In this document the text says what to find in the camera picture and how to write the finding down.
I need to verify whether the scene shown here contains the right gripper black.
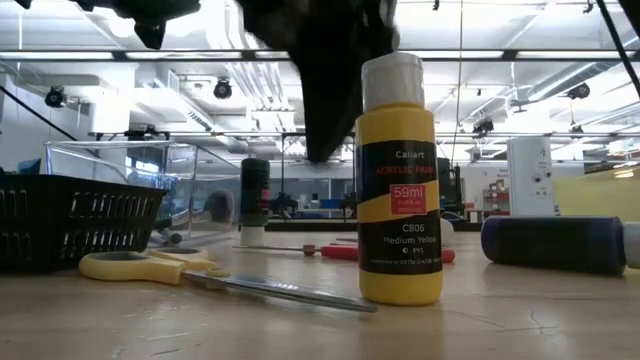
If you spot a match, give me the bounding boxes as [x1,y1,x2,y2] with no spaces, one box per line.
[234,0,401,164]

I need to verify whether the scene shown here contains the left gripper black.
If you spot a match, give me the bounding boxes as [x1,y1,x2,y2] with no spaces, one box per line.
[74,0,201,51]

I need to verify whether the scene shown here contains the green acrylic paint bottle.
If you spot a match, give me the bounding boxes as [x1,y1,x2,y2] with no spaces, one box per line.
[239,158,272,247]

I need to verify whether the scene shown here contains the red-handled scissors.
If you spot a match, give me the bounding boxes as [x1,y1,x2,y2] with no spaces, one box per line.
[234,243,457,265]

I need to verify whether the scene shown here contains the yellow acrylic paint bottle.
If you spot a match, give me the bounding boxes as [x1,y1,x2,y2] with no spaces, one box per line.
[355,51,445,307]

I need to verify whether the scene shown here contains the yellow-handled scissors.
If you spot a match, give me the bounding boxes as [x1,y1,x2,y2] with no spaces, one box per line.
[78,247,380,316]

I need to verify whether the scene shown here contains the blue acrylic paint bottle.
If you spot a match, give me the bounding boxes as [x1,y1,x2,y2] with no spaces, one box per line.
[480,215,640,277]

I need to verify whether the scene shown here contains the clear plastic container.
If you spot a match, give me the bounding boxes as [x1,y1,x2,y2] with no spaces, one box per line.
[43,140,244,246]

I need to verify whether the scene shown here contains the black computer monitor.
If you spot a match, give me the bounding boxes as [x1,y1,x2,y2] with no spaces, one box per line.
[437,157,464,214]

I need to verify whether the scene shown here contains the black plastic slotted basket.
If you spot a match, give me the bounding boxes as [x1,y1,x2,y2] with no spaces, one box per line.
[0,173,170,275]

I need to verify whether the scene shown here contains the white room pillar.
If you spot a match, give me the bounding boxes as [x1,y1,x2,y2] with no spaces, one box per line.
[507,137,555,219]

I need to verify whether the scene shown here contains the yellow plastic bin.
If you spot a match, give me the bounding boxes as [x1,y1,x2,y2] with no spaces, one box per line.
[553,167,640,224]

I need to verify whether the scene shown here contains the black aluminium table frame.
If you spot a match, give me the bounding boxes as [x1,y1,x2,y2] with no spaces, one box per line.
[264,219,359,233]

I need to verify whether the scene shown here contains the thin hanging black cable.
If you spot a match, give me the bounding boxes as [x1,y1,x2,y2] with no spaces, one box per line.
[451,0,464,166]

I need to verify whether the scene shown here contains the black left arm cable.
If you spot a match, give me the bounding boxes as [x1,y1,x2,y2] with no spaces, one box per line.
[0,84,79,142]

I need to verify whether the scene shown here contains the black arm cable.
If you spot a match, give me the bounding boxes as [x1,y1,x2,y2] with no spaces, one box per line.
[0,84,79,142]
[594,0,640,99]

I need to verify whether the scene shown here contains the black overhead frame beam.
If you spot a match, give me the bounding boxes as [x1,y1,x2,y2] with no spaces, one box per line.
[0,48,640,63]

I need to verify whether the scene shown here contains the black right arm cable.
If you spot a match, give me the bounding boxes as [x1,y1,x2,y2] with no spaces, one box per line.
[594,0,640,99]

